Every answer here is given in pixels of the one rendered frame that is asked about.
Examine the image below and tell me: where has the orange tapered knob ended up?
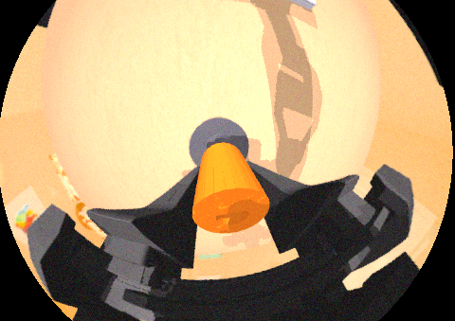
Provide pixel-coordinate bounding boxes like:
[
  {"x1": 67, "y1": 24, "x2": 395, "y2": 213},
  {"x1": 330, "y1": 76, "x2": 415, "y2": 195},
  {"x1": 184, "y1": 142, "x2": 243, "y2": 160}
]
[{"x1": 192, "y1": 143, "x2": 269, "y2": 234}]

